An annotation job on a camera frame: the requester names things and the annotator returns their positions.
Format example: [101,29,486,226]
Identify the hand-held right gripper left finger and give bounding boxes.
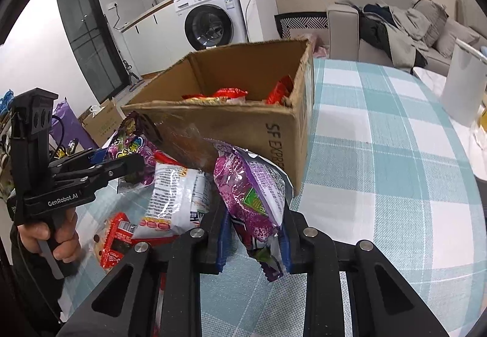
[57,203,233,337]

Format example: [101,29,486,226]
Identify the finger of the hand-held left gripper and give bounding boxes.
[51,153,145,189]
[49,148,111,172]

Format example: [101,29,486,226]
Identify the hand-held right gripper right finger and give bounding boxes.
[279,208,450,337]

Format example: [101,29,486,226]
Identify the purple cartoon snack packet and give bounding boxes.
[107,111,160,194]

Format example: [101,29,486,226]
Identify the purple grape snack packet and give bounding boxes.
[213,143,293,282]

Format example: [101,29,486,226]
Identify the orange noodle snack packet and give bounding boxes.
[182,88,249,105]
[131,152,214,242]

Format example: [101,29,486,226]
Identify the red black-striped snack packet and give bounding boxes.
[100,212,143,270]

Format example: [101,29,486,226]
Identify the brown cardboard box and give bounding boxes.
[121,38,316,198]

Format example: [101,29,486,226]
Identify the person's left hand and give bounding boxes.
[17,208,83,277]

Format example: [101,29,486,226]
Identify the small cardboard box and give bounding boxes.
[79,97,126,149]

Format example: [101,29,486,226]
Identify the purple plastic bag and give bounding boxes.
[52,101,97,155]

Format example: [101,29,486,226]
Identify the blue bundle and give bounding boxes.
[0,91,16,114]

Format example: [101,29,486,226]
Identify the stick mop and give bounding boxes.
[121,59,144,91]

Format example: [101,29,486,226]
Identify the dark glass door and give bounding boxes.
[54,0,128,104]

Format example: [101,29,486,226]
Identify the white counter cabinet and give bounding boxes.
[121,4,191,77]

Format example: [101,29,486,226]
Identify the white washing machine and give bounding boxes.
[174,0,248,52]

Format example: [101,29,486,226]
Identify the white marble coffee table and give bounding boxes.
[413,67,487,181]

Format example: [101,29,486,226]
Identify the patterned laundry basket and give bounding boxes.
[275,12,330,41]

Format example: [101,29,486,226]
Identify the grey sofa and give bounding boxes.
[326,0,487,73]

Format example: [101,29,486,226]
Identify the yellow plastic bag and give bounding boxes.
[471,103,487,149]

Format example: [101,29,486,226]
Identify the black jacket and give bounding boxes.
[359,4,396,56]

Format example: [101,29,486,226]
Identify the white trash bin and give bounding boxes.
[439,38,487,126]

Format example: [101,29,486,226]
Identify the grey jacket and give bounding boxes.
[384,6,429,69]

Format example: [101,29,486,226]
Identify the grey pillow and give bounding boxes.
[413,0,450,48]
[434,17,482,58]

